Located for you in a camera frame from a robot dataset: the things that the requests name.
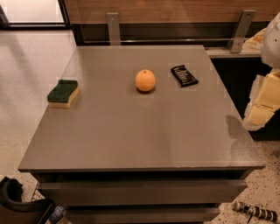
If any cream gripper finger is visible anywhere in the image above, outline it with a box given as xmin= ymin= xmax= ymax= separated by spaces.
xmin=247 ymin=106 xmax=274 ymax=126
xmin=255 ymin=72 xmax=280 ymax=111

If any black rxbar chocolate wrapper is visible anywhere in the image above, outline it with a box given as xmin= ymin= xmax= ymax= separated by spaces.
xmin=171 ymin=65 xmax=199 ymax=88

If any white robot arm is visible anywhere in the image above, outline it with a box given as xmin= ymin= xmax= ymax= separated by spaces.
xmin=243 ymin=13 xmax=280 ymax=131

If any green and yellow sponge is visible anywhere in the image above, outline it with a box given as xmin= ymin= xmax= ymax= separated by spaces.
xmin=47 ymin=80 xmax=80 ymax=109

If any grey cabinet upper drawer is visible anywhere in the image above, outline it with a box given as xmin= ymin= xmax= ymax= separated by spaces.
xmin=39 ymin=180 xmax=247 ymax=207

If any grey cabinet drawer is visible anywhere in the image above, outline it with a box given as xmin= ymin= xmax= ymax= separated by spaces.
xmin=39 ymin=180 xmax=247 ymax=207
xmin=66 ymin=207 xmax=220 ymax=224

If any black and white striped tool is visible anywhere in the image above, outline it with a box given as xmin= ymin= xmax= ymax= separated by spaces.
xmin=232 ymin=201 xmax=280 ymax=224

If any orange fruit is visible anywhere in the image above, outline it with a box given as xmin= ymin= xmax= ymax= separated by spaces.
xmin=135 ymin=69 xmax=156 ymax=92

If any grey cabinet lower drawer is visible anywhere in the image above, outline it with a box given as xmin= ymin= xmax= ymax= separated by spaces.
xmin=66 ymin=207 xmax=220 ymax=224

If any blue object on floor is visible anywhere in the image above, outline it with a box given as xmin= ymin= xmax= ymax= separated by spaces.
xmin=49 ymin=206 xmax=66 ymax=224

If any black chair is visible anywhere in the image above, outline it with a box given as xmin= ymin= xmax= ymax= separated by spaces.
xmin=0 ymin=177 xmax=56 ymax=224

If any right metal bracket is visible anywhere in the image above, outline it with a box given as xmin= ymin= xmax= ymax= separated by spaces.
xmin=227 ymin=10 xmax=256 ymax=53

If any metal bracket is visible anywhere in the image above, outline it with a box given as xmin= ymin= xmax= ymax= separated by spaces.
xmin=106 ymin=12 xmax=121 ymax=46
xmin=227 ymin=10 xmax=256 ymax=53

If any left metal bracket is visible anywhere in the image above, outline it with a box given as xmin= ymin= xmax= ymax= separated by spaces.
xmin=106 ymin=12 xmax=121 ymax=46

